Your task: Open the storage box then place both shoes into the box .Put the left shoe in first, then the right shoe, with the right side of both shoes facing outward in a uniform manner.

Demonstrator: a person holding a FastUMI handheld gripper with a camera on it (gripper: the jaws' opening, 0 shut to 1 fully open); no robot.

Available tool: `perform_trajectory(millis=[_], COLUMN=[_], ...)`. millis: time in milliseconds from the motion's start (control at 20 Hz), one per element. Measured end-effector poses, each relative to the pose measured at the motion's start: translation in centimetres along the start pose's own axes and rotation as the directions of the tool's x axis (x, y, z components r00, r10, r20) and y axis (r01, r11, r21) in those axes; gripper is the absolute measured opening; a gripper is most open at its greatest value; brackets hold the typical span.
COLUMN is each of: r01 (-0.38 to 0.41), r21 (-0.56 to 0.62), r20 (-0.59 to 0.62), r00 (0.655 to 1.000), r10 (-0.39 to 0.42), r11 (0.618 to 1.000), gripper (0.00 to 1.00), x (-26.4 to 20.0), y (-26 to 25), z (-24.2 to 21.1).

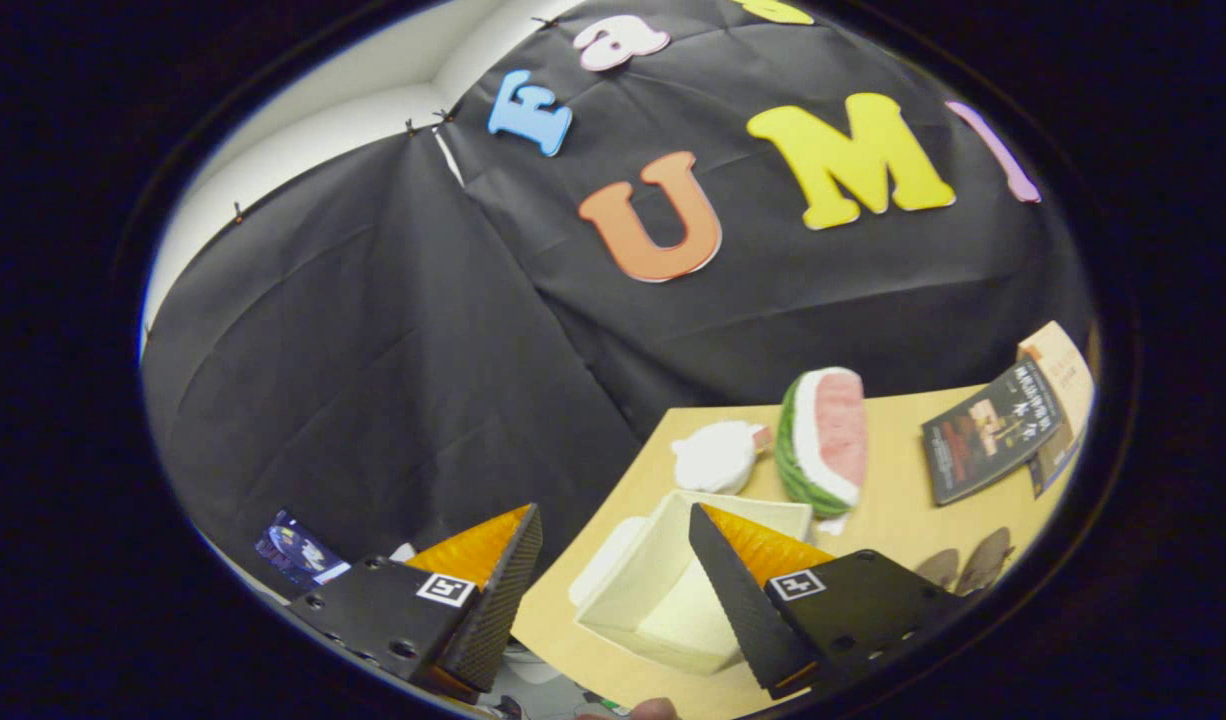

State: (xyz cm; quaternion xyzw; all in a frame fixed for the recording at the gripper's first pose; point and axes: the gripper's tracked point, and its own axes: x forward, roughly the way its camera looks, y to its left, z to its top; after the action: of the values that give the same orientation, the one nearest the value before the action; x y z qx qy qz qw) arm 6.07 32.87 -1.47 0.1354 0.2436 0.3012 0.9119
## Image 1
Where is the brown moccasin shoe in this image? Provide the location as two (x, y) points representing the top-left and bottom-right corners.
(957, 527), (1015, 597)
(913, 548), (962, 592)

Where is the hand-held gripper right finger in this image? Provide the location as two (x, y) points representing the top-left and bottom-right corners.
(687, 503), (966, 701)

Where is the white plush toy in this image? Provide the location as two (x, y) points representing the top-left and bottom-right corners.
(670, 420), (775, 497)

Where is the grey fabric storage box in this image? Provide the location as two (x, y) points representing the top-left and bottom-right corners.
(569, 489), (815, 677)

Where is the black backdrop cloth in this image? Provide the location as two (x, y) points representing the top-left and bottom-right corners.
(141, 0), (1094, 601)

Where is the beige cover book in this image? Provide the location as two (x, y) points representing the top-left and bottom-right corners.
(1017, 320), (1095, 451)

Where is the watermelon slice plush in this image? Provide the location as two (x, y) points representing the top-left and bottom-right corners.
(773, 367), (868, 520)

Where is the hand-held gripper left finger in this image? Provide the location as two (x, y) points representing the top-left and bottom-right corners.
(286, 503), (544, 701)

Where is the dark blue printed packet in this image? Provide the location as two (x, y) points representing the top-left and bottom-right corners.
(254, 509), (353, 591)

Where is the blue cover book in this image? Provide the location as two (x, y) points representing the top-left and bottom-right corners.
(1028, 430), (1086, 499)

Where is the black cover book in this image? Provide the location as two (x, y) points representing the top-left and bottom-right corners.
(920, 358), (1065, 507)

